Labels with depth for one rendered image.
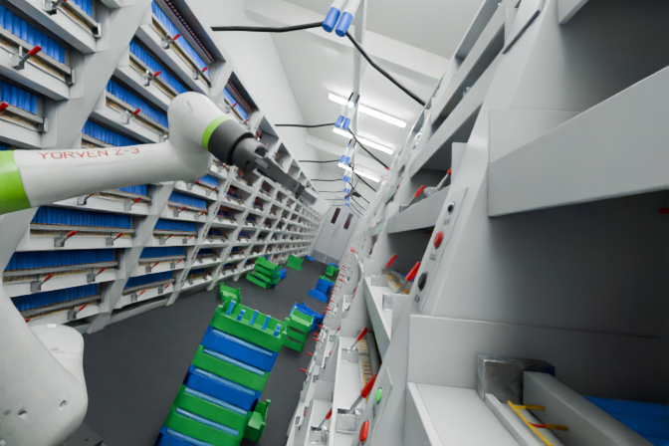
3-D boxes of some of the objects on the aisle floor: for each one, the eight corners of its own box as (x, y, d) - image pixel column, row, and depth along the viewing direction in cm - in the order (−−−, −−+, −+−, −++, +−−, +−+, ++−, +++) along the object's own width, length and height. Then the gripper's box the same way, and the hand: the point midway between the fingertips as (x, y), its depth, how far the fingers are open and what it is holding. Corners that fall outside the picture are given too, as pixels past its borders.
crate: (152, 446, 116) (162, 425, 117) (175, 413, 136) (183, 395, 137) (226, 475, 117) (235, 454, 118) (238, 438, 137) (246, 420, 138)
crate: (196, 418, 138) (204, 401, 139) (210, 393, 158) (217, 378, 159) (258, 443, 140) (265, 425, 140) (264, 415, 160) (270, 399, 160)
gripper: (242, 170, 75) (321, 226, 72) (220, 156, 62) (315, 223, 59) (261, 145, 76) (339, 200, 73) (242, 126, 63) (337, 192, 60)
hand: (316, 201), depth 67 cm, fingers closed
